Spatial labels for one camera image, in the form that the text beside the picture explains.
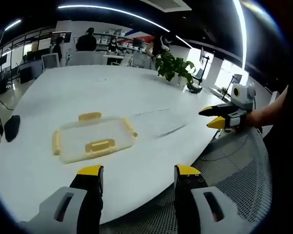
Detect green potted plant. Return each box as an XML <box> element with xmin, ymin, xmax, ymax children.
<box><xmin>155</xmin><ymin>52</ymin><xmax>196</xmax><ymax>87</ymax></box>

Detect person's black clothing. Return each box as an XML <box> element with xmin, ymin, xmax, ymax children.
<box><xmin>261</xmin><ymin>84</ymin><xmax>293</xmax><ymax>176</ymax></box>

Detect black monitor stand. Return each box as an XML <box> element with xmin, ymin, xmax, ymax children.
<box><xmin>197</xmin><ymin>47</ymin><xmax>211</xmax><ymax>86</ymax></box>

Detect grey mesh office chair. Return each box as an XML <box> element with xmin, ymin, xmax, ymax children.
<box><xmin>99</xmin><ymin>126</ymin><xmax>273</xmax><ymax>234</ymax></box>

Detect black cabinet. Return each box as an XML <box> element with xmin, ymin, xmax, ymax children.
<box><xmin>19</xmin><ymin>65</ymin><xmax>33</xmax><ymax>84</ymax></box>

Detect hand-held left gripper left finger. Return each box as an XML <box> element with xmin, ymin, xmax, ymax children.
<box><xmin>17</xmin><ymin>165</ymin><xmax>105</xmax><ymax>234</ymax></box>

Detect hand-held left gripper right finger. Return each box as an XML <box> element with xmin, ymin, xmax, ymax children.
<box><xmin>173</xmin><ymin>164</ymin><xmax>238</xmax><ymax>234</ymax></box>

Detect black bowl-shaped object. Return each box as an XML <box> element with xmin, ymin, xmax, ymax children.
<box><xmin>186</xmin><ymin>83</ymin><xmax>204</xmax><ymax>94</ymax></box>

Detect black pouch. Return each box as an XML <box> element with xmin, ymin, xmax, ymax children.
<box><xmin>3</xmin><ymin>115</ymin><xmax>21</xmax><ymax>143</ymax></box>

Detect long ceiling light strip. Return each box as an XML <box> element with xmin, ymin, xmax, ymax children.
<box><xmin>231</xmin><ymin>0</ymin><xmax>248</xmax><ymax>71</ymax></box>
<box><xmin>58</xmin><ymin>4</ymin><xmax>170</xmax><ymax>33</ymax></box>

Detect clear container with yellow buckles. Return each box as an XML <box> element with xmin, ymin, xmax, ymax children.
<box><xmin>51</xmin><ymin>111</ymin><xmax>139</xmax><ymax>164</ymax></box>

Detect white office chair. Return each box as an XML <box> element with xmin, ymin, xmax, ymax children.
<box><xmin>41</xmin><ymin>53</ymin><xmax>61</xmax><ymax>72</ymax></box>

